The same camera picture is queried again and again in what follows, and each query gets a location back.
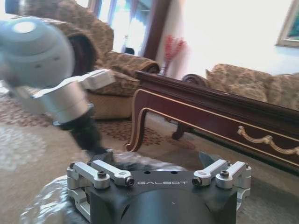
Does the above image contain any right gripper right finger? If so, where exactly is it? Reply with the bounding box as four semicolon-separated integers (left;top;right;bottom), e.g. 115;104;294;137
192;151;253;189

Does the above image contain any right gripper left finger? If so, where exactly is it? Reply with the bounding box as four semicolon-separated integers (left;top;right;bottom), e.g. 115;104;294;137
67;150;135;190

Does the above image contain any clear plastic trash bag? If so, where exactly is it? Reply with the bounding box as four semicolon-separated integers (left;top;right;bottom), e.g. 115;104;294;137
21;153;187;224

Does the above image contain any patterned floor rug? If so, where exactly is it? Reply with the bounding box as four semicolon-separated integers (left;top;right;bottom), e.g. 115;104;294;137
0;92;198;172

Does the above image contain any dark wooden coffee table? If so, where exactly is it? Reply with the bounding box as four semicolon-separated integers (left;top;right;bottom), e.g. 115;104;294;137
125;70;299;176

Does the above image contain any patterned beige armchair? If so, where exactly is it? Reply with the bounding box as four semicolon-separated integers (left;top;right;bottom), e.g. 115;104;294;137
11;0;162;120

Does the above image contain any patterned beige cushion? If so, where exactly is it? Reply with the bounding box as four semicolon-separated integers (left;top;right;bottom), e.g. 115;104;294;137
205;63;269;102

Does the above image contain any patterned beige sofa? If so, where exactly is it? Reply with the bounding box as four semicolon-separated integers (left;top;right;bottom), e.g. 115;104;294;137
182;63;299;111

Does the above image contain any vase with red flowers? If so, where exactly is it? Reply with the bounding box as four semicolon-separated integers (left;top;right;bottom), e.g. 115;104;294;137
160;34;188;76

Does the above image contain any gold framed picture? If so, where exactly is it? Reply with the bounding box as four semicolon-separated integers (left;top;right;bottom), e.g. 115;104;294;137
275;0;299;49

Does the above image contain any dark wooden door frame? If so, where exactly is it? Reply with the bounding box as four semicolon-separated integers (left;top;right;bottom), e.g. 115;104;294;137
142;0;171;60

